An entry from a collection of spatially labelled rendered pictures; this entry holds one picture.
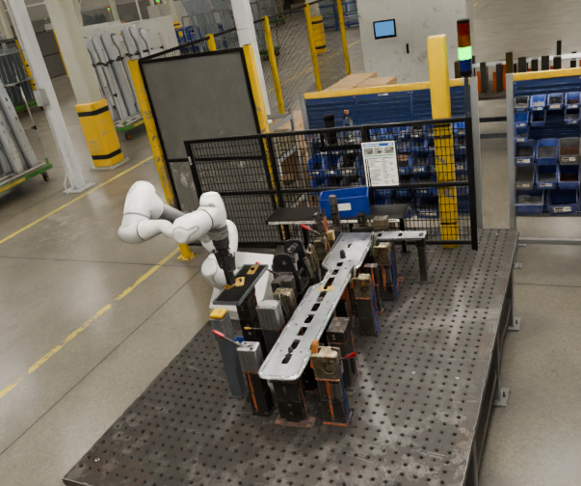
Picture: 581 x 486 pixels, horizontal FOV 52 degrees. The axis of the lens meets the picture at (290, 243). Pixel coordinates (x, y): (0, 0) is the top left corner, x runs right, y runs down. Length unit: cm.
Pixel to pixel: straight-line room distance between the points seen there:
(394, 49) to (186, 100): 486
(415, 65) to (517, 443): 702
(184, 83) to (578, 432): 399
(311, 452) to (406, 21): 780
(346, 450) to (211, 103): 356
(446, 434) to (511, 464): 93
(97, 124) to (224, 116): 532
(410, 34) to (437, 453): 776
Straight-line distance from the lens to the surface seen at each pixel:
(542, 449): 355
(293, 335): 271
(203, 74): 533
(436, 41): 357
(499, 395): 379
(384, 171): 377
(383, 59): 974
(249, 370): 264
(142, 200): 303
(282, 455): 259
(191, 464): 268
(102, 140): 1047
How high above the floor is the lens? 248
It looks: 24 degrees down
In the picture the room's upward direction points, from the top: 11 degrees counter-clockwise
